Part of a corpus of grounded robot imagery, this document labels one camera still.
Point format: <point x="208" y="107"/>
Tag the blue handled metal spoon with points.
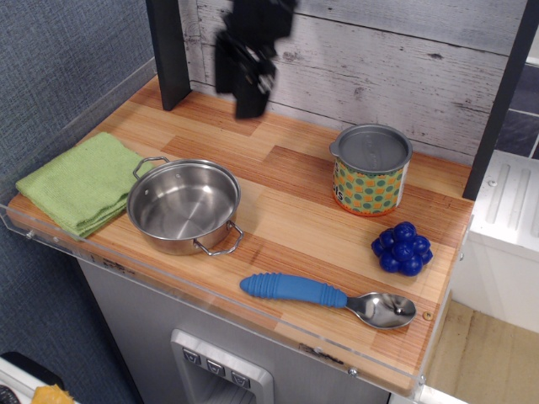
<point x="379" y="310"/>

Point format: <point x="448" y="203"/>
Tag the blue toy berry cluster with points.
<point x="402" y="250"/>

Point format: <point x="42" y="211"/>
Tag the patterned can with grey lid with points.
<point x="370" y="166"/>

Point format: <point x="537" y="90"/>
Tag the left black post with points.
<point x="169" y="51"/>

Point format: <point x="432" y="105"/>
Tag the yellow object bottom left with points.
<point x="51" y="394"/>

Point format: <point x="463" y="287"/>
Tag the white toy sink unit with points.
<point x="497" y="272"/>

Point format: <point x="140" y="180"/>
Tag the grey cabinet with dispenser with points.
<point x="180" y="353"/>

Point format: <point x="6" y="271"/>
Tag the black post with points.
<point x="510" y="79"/>
<point x="169" y="51"/>

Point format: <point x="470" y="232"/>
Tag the stainless steel pot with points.
<point x="186" y="206"/>

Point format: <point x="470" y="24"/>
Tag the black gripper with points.
<point x="258" y="25"/>

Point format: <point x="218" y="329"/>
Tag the green folded cloth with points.
<point x="87" y="186"/>

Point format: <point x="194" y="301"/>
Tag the right black post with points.
<point x="510" y="79"/>

